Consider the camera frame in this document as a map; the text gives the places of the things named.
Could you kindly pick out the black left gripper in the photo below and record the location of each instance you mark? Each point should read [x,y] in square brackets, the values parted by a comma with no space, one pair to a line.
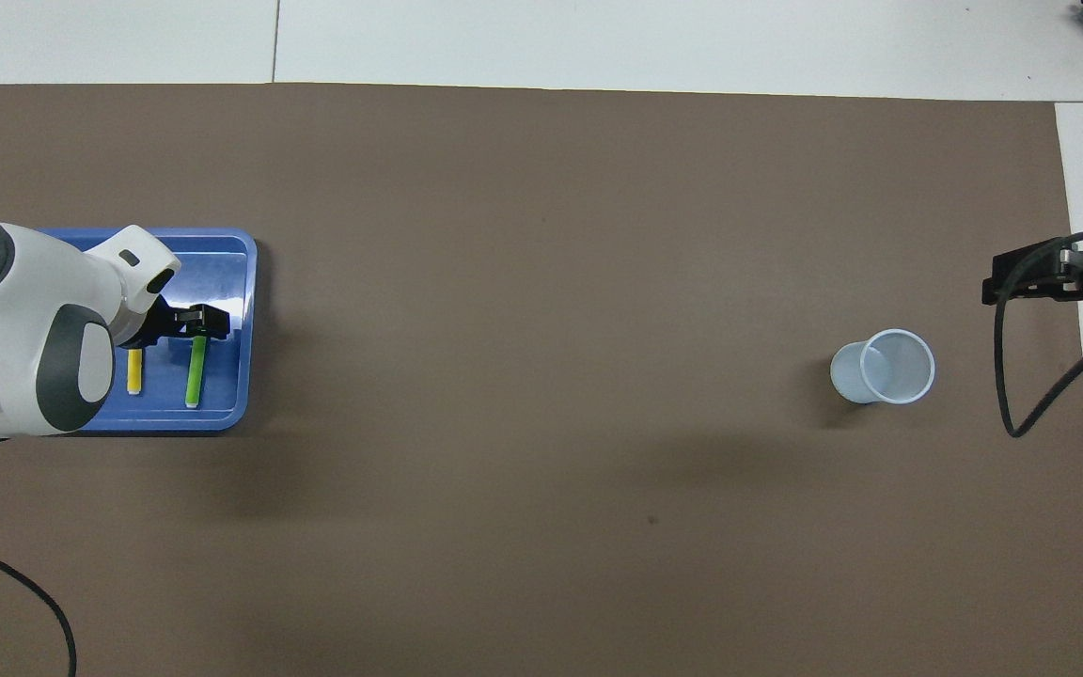
[161,324]

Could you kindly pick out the green pen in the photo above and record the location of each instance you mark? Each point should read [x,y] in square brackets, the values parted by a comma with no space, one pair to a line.
[195,371]

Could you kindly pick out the yellow pen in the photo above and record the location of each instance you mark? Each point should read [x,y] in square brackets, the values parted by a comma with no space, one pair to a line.
[134,371]

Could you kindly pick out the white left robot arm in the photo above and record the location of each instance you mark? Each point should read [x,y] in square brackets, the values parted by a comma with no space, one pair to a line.
[24,320]

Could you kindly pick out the blue plastic tray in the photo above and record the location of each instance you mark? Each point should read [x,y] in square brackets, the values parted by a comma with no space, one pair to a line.
[222,273]

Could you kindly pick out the translucent plastic cup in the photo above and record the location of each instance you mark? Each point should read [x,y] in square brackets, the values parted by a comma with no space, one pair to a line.
[899,367]

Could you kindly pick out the brown table mat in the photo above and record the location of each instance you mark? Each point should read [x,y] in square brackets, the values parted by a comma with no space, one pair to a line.
[541,470]

